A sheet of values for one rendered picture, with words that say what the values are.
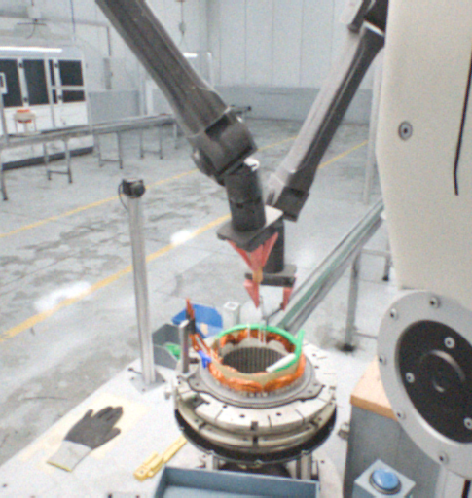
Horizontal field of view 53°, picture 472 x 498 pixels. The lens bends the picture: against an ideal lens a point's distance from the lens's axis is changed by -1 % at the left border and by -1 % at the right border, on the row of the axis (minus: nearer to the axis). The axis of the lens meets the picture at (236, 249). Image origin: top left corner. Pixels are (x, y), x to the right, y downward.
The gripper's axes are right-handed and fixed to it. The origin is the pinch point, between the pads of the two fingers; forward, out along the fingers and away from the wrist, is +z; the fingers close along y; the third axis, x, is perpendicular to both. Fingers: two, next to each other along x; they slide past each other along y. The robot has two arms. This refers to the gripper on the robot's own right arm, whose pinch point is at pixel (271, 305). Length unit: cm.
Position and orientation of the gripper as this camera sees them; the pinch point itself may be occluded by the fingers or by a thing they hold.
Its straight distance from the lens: 106.1
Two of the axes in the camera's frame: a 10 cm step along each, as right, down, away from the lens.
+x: -2.6, 3.7, -8.9
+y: -9.7, -0.7, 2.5
